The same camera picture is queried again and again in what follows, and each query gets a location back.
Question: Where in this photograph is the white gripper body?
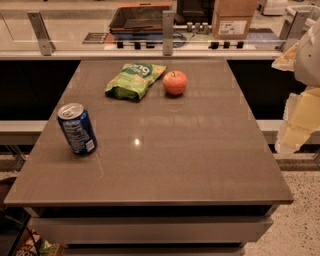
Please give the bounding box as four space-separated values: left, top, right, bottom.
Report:
294 19 320 87

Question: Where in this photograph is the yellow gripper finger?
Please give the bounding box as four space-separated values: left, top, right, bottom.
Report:
275 87 320 154
271 43 298 72

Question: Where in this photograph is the blue pepsi can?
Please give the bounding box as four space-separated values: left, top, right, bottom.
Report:
57 103 97 155

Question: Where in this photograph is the cardboard box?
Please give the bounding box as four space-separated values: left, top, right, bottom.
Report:
212 0 257 39

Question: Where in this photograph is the red apple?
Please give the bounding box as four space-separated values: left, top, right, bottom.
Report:
162 71 187 95

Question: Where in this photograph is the green chip bag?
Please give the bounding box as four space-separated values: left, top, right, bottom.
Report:
105 63 167 100

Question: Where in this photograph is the dark tray with orange rim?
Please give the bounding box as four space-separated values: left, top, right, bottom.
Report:
109 2 172 32

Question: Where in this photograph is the snack bag on floor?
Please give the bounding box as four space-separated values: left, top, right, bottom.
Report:
14 229 63 256

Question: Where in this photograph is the right metal glass bracket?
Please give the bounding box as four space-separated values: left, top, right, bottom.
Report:
279 9 309 52

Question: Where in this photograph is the metal glass bracket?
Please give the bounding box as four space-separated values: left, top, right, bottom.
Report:
162 10 174 56
279 9 309 52
27 11 55 56

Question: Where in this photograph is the middle metal glass bracket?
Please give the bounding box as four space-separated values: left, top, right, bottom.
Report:
162 10 174 56

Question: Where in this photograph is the left metal glass bracket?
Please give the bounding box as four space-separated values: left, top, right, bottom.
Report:
27 11 55 56

